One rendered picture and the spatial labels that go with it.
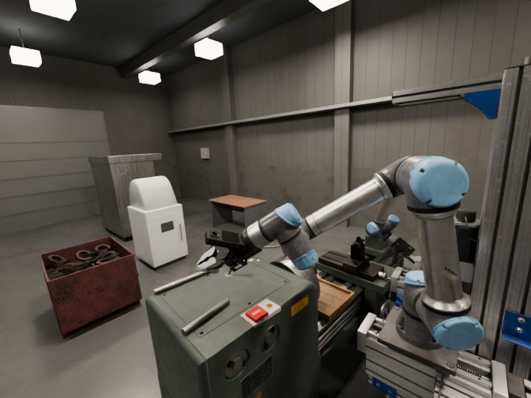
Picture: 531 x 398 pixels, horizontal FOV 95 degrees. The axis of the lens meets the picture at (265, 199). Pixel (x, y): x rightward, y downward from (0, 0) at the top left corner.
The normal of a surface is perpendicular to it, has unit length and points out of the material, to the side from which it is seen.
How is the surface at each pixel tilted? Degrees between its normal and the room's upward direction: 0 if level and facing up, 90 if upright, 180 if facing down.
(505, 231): 90
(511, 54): 90
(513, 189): 90
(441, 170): 83
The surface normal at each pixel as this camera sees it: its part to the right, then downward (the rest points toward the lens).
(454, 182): -0.15, 0.09
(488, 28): -0.65, 0.20
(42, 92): 0.76, 0.10
